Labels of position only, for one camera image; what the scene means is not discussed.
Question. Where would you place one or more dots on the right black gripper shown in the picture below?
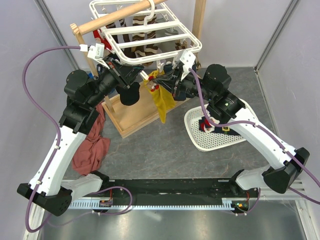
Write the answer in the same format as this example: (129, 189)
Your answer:
(171, 83)

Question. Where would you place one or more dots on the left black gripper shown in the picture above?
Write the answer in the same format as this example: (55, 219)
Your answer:
(125, 74)

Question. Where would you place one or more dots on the yellow sock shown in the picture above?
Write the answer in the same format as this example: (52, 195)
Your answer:
(150, 85)
(163, 100)

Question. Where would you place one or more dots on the beige brown argyle sock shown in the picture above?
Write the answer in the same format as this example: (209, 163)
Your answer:
(182, 45)

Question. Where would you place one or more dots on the white plastic clip hanger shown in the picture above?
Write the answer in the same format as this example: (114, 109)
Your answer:
(147, 8)

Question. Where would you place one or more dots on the white plastic laundry basket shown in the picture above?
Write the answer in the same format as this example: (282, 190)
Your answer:
(206, 142)

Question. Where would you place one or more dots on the navy patterned sock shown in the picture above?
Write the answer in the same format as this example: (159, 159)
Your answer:
(168, 69)

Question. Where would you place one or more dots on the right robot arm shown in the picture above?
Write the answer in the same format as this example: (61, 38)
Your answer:
(225, 110)

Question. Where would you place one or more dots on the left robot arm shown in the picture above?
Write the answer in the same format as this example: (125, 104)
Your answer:
(46, 189)

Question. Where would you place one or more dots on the wooden hanger stand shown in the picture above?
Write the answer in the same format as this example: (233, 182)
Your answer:
(129, 119)

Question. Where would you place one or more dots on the black hanging sock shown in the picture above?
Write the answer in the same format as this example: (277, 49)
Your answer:
(130, 96)

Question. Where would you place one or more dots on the brown striped hanging sock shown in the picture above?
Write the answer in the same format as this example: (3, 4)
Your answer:
(142, 50)

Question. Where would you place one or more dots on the blue cloth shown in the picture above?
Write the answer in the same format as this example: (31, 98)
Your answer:
(99, 69)

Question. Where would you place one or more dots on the red white hanging sock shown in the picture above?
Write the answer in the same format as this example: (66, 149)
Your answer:
(101, 40)

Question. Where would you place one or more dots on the grey striped hanging sock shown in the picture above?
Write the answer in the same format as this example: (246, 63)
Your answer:
(171, 31)

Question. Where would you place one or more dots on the navy santa sock pair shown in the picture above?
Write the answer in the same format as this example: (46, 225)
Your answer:
(206, 127)

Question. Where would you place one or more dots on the red-brown cloth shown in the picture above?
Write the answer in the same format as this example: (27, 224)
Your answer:
(91, 152)

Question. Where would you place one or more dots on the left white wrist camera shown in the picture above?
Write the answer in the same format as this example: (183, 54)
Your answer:
(94, 52)

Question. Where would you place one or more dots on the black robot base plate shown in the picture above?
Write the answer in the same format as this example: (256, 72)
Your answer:
(181, 191)

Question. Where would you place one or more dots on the grey slotted cable duct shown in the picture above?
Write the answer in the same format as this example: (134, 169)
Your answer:
(95, 204)

